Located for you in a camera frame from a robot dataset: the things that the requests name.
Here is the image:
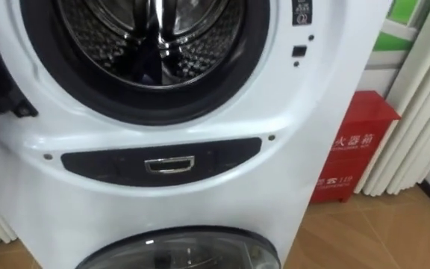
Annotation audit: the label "white stacked washing machines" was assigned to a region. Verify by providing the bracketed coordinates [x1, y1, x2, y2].
[0, 0, 392, 269]

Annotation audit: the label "red fire extinguisher box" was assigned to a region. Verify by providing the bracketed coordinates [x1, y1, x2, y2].
[310, 90, 402, 205]

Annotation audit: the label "green and white wall panel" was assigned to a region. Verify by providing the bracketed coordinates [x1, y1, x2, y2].
[355, 0, 430, 99]

